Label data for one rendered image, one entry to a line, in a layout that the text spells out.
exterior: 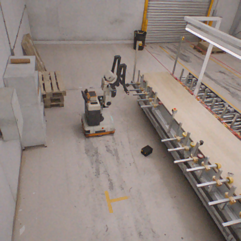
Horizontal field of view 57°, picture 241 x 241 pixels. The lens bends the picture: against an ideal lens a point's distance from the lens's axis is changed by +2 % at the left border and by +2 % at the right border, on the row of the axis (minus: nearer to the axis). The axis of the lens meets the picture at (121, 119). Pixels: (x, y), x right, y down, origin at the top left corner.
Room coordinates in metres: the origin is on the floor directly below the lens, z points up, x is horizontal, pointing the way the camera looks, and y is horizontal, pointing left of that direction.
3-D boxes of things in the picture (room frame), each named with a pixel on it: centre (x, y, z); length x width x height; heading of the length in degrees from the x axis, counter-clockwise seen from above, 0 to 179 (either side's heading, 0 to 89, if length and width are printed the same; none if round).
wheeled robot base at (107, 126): (3.88, 0.54, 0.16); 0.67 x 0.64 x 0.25; 109
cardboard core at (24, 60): (3.59, 1.85, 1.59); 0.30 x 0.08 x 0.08; 109
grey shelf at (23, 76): (3.49, 1.80, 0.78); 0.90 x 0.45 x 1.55; 19
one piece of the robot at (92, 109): (3.85, 0.62, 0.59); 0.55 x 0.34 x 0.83; 19
